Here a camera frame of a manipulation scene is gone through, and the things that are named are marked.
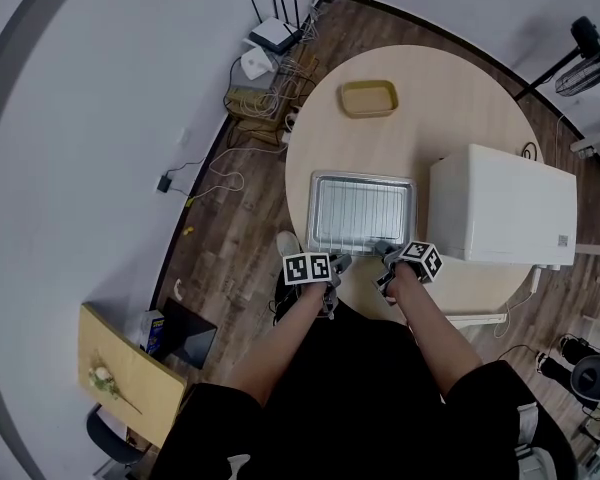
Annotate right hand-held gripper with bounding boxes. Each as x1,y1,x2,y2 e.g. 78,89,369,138
373,240,445,294

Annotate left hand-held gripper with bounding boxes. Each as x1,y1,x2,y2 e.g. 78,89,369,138
281,250,354,320

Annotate metal wire oven rack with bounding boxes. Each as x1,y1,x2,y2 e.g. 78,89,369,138
315,182,410,249

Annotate silver baking tray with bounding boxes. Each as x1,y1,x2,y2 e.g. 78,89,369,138
305,169,419,255

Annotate white toaster oven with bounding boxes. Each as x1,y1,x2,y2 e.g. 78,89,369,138
426,142,579,273

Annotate person's right forearm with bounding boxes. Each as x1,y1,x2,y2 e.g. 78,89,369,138
387,262,484,409

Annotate person's left forearm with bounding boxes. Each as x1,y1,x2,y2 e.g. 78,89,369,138
228,282,331,408

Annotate person's white shoe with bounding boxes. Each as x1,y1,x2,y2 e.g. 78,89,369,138
275,231,302,259

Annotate white long bar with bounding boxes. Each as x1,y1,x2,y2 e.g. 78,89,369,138
445,311,510,330

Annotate person's black clothing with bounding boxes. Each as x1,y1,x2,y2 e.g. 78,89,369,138
149,300,579,480

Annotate white power strip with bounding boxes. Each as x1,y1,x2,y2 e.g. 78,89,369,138
281,107,301,144

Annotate yellow rectangular container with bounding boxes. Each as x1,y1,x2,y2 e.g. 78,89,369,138
337,78,400,119

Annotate black square table base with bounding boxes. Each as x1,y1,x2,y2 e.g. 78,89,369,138
159,296,219,371

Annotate blue yellow box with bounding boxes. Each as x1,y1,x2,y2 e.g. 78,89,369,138
139,310,167,357

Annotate wooden desk white legs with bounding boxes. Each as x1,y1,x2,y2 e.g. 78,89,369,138
569,127,600,289

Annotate small white box device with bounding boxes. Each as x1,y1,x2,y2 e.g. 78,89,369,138
239,46,275,82

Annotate small wooden table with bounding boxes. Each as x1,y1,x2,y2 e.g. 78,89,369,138
77,302,189,452

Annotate white router black antennas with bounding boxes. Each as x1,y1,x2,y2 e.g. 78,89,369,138
248,0,304,55

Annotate black round chair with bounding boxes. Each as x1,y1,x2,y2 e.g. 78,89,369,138
570,355,600,402

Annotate white artificial flower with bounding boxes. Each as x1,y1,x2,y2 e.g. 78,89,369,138
87,350,144,416

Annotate black standing fan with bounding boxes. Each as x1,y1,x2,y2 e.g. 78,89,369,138
512,15,600,102

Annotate black folding chair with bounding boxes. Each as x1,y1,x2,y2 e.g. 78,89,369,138
85,403,146,467

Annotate white looped cable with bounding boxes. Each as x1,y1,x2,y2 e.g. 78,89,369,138
208,143,290,195

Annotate cardboard box with cables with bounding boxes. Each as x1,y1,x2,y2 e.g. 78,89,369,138
223,57,311,144

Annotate grey waist strap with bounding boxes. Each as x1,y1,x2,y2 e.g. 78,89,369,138
514,401,541,457

